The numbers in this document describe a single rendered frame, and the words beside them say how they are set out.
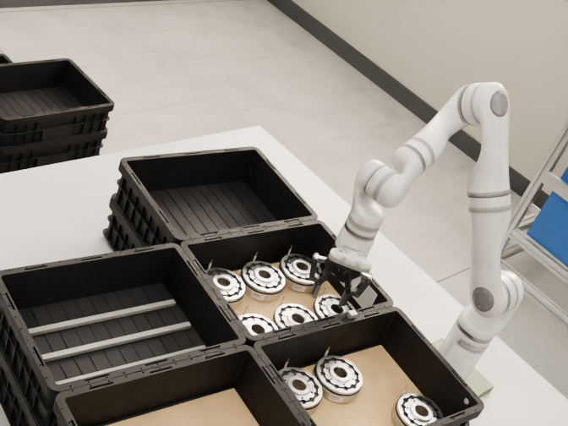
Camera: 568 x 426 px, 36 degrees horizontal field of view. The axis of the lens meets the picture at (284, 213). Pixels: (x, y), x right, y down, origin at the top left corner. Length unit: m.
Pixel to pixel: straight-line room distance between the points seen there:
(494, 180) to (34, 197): 1.12
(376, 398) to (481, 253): 0.39
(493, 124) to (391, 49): 3.22
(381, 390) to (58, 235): 0.85
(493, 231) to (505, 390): 0.51
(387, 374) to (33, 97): 1.65
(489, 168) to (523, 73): 2.74
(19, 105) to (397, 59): 2.63
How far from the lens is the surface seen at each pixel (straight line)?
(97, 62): 4.37
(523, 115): 4.62
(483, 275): 1.93
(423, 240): 3.95
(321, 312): 1.92
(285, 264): 2.00
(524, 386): 2.31
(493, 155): 1.88
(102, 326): 1.76
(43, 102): 3.02
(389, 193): 1.70
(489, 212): 1.89
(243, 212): 2.16
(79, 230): 2.17
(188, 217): 2.08
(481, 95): 1.86
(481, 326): 2.01
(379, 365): 1.91
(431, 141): 1.78
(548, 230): 3.65
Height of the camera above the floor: 2.06
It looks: 34 degrees down
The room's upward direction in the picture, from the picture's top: 22 degrees clockwise
